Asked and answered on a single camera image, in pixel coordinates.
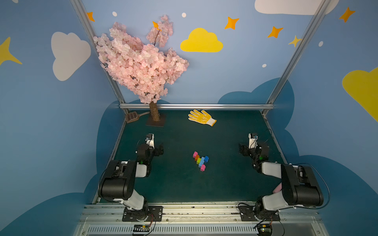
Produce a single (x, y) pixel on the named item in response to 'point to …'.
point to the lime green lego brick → (198, 161)
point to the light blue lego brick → (202, 161)
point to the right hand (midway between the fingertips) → (248, 142)
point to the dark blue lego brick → (206, 159)
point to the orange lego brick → (197, 157)
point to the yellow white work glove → (202, 117)
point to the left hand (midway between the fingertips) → (154, 140)
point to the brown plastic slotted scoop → (134, 116)
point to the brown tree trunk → (154, 111)
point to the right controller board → (265, 229)
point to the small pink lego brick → (203, 167)
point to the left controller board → (141, 229)
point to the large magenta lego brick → (195, 154)
